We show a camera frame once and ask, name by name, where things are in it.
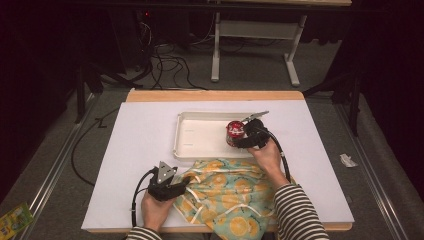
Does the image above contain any white plastic tray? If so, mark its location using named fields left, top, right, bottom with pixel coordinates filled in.
left=172, top=111, right=268, bottom=161

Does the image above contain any dark equipment box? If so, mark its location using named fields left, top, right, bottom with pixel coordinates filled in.
left=109, top=8, right=158, bottom=72

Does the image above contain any red can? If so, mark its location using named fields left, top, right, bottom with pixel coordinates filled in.
left=225, top=120, right=247, bottom=148

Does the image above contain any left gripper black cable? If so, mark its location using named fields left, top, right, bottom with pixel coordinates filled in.
left=130, top=167, right=158, bottom=228

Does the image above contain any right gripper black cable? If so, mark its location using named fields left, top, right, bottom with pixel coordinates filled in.
left=265, top=129, right=292, bottom=183

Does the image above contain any orange slice print cloth bag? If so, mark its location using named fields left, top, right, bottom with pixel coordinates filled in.
left=172, top=158, right=297, bottom=240

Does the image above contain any person's right hand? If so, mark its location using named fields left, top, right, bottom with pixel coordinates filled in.
left=248, top=139, right=291, bottom=190

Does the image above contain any white metal desk frame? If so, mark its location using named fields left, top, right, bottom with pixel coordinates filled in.
left=210, top=0, right=353, bottom=88

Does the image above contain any metal floor rail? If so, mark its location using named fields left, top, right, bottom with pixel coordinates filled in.
left=334, top=103, right=413, bottom=240
left=14, top=93, right=103, bottom=240

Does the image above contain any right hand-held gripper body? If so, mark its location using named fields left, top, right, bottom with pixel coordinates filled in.
left=241, top=110, right=271, bottom=150

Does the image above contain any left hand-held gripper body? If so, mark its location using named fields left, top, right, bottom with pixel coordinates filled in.
left=147, top=161, right=183, bottom=202

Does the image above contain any green printed packet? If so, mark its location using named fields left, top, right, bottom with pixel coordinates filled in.
left=0, top=202, right=35, bottom=240

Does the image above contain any black metal stand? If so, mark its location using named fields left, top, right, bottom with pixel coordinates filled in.
left=73, top=61, right=136, bottom=125
left=302, top=71, right=364, bottom=137

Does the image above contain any tangle of black cables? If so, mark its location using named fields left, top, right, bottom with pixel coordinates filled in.
left=134, top=19, right=208, bottom=92

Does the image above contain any person's left hand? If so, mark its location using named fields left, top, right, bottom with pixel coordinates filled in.
left=141, top=191, right=178, bottom=233

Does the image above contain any small white paper scrap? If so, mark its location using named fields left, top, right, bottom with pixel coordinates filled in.
left=339, top=153, right=359, bottom=168

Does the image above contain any black floor cable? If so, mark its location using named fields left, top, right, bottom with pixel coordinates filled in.
left=70, top=108, right=120, bottom=187

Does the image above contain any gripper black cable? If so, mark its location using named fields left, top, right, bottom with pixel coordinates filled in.
left=265, top=129, right=292, bottom=183
left=130, top=167, right=158, bottom=228

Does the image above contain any white table sheet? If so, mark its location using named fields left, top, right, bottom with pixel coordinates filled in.
left=81, top=99, right=355, bottom=232

